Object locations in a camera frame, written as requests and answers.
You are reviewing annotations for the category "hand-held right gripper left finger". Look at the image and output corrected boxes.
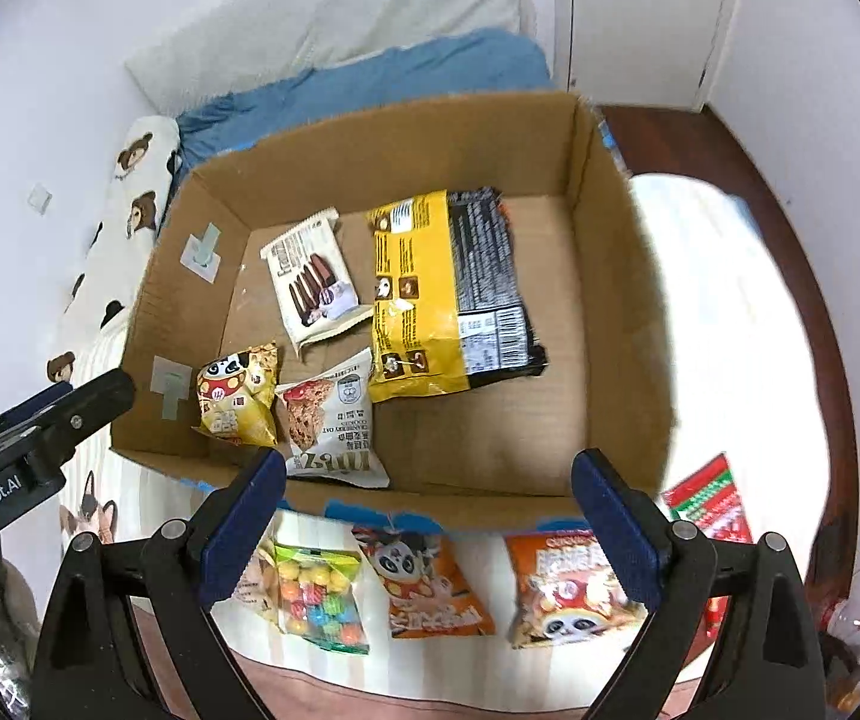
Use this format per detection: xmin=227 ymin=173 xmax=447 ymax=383
xmin=31 ymin=448 xmax=288 ymax=720

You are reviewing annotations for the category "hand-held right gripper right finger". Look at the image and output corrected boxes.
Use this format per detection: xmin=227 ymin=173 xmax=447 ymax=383
xmin=571 ymin=448 xmax=828 ymax=720

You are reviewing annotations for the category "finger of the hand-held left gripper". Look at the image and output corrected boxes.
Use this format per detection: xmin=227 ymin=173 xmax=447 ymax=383
xmin=23 ymin=367 xmax=136 ymax=467
xmin=0 ymin=381 xmax=75 ymax=467

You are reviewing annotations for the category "beige snack packet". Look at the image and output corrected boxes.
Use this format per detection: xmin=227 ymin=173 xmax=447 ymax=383
xmin=239 ymin=540 xmax=281 ymax=620

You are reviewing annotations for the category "orange panda snack bag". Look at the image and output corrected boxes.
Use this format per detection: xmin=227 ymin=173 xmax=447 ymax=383
xmin=503 ymin=529 xmax=645 ymax=650

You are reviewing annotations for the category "red and green snack packet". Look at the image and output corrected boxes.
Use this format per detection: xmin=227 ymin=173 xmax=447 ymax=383
xmin=661 ymin=454 xmax=757 ymax=638

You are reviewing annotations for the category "colourful candy ball bag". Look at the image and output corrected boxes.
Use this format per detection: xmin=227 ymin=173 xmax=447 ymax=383
xmin=263 ymin=532 xmax=371 ymax=655

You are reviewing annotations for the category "printed cardboard box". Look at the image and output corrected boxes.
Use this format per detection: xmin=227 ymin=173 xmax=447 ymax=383
xmin=109 ymin=90 xmax=678 ymax=533

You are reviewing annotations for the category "white and orange panda packet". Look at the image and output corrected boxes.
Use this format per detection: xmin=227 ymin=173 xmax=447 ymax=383
xmin=351 ymin=521 xmax=497 ymax=640

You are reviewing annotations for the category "small yellow panda packet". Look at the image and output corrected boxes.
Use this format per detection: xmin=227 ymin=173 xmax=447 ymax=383
xmin=191 ymin=341 xmax=281 ymax=447

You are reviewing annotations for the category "white oat cookie packet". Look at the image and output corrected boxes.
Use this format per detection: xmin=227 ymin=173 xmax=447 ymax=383
xmin=274 ymin=347 xmax=392 ymax=490

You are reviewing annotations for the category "bear print pillow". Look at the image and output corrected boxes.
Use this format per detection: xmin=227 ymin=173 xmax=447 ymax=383
xmin=46 ymin=116 xmax=182 ymax=391

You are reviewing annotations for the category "striped cat blanket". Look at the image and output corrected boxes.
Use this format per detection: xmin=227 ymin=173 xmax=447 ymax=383
xmin=55 ymin=172 xmax=851 ymax=720

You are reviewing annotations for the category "white chocolate biscuit packet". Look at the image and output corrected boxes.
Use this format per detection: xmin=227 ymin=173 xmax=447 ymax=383
xmin=260 ymin=208 xmax=375 ymax=357

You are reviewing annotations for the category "yellow and black snack bag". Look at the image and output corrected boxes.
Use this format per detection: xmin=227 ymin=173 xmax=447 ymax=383
xmin=366 ymin=187 xmax=549 ymax=402

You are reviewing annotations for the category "blue bedsheet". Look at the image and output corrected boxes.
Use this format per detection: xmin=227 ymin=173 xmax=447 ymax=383
xmin=175 ymin=28 xmax=551 ymax=166

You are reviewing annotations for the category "white headboard cushion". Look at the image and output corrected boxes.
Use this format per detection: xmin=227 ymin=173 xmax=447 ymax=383
xmin=126 ymin=0 xmax=540 ymax=113

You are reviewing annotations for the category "white door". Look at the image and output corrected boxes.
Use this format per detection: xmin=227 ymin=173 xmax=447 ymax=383
xmin=554 ymin=0 xmax=746 ymax=113

